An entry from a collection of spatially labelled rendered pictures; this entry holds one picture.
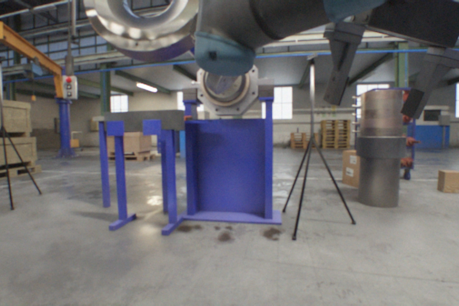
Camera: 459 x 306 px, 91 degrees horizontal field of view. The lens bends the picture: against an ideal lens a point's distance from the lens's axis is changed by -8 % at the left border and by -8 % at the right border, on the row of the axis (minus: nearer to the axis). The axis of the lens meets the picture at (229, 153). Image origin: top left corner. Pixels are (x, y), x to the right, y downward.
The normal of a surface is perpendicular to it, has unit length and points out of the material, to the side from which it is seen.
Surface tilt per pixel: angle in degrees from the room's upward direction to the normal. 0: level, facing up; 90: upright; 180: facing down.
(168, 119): 90
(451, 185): 90
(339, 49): 113
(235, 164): 90
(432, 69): 83
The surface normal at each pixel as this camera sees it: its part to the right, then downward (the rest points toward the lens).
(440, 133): -0.19, 0.08
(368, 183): -0.84, 0.05
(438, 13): 0.06, 0.47
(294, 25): -0.15, 0.99
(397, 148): 0.17, 0.07
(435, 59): -0.99, -0.11
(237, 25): -0.58, 0.67
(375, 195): -0.65, 0.07
